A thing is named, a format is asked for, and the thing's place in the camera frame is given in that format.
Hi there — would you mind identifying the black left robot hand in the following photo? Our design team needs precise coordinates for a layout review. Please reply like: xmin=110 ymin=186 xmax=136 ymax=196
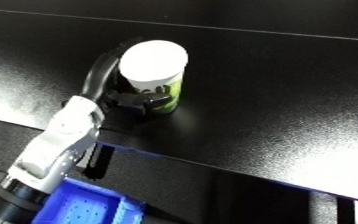
xmin=79 ymin=36 xmax=178 ymax=116

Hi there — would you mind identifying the paper cup with green band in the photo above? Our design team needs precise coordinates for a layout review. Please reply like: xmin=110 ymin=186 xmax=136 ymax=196
xmin=116 ymin=39 xmax=190 ymax=115

